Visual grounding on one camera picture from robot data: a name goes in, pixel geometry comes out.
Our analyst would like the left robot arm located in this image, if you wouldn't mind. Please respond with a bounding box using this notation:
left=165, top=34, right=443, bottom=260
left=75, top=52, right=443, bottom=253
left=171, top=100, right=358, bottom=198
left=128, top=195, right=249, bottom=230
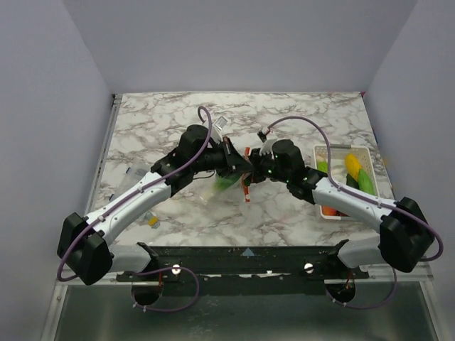
left=57, top=124, right=253, bottom=285

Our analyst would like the toy corn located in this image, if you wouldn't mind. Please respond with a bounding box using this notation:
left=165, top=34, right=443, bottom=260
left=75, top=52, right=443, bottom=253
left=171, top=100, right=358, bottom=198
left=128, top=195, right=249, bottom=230
left=345, top=153, right=363, bottom=181

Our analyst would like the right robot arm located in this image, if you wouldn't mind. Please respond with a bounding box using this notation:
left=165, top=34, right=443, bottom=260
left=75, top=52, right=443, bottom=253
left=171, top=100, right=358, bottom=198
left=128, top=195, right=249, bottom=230
left=249, top=139, right=434, bottom=278

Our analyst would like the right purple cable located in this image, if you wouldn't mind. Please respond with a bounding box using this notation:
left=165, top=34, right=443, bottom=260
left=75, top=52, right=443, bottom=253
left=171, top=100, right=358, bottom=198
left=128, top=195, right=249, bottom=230
left=262, top=115, right=445, bottom=310

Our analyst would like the toy green vegetable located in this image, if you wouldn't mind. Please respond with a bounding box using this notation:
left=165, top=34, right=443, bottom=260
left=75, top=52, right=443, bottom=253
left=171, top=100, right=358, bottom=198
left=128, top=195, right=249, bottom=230
left=358, top=168, right=375, bottom=195

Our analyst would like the clear screw box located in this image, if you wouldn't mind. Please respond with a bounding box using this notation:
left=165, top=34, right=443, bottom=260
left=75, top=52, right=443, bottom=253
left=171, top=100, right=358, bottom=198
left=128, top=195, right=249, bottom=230
left=124, top=166, right=148, bottom=184

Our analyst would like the white plastic basket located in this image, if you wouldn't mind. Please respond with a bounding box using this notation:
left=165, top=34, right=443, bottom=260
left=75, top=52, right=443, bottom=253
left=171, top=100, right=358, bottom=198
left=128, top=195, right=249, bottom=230
left=311, top=144, right=380, bottom=221

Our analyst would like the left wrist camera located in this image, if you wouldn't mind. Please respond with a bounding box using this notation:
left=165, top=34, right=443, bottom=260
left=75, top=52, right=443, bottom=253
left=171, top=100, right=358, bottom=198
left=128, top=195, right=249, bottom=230
left=210, top=116, right=228, bottom=143

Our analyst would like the clear zip top bag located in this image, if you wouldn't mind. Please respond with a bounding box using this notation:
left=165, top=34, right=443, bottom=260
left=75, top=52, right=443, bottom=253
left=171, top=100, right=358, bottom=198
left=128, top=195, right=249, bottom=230
left=199, top=171, right=251, bottom=205

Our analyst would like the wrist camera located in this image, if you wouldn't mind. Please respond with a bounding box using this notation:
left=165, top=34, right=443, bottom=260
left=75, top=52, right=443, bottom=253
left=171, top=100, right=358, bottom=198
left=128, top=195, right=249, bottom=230
left=257, top=127, right=277, bottom=156
left=210, top=116, right=228, bottom=143

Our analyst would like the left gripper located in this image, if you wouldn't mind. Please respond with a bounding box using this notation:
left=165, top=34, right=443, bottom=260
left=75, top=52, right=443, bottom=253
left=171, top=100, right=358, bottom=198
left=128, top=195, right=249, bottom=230
left=193, top=137, right=256, bottom=179

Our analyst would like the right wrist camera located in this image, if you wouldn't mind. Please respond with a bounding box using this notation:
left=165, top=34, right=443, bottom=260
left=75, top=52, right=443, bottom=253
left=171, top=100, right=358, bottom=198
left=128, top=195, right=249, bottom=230
left=257, top=127, right=277, bottom=156

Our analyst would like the aluminium frame rail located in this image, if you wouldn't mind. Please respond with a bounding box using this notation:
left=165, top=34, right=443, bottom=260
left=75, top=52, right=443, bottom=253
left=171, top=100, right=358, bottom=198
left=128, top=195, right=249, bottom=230
left=38, top=94, right=124, bottom=341

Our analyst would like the black mounting rail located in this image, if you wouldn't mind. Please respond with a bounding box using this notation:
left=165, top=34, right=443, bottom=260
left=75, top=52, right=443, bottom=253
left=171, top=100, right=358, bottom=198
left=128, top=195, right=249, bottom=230
left=117, top=247, right=369, bottom=297

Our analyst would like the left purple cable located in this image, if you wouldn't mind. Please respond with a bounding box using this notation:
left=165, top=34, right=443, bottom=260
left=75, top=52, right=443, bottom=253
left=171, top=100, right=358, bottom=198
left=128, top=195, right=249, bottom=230
left=56, top=105, right=214, bottom=313

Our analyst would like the purple cable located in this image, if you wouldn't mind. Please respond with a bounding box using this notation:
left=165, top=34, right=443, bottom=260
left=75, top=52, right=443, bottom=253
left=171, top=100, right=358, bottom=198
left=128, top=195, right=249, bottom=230
left=56, top=105, right=214, bottom=313
left=262, top=115, right=445, bottom=310

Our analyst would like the toy peach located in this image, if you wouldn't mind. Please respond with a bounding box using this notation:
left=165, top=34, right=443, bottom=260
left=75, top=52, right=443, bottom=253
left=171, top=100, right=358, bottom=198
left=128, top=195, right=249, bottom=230
left=321, top=206, right=338, bottom=216

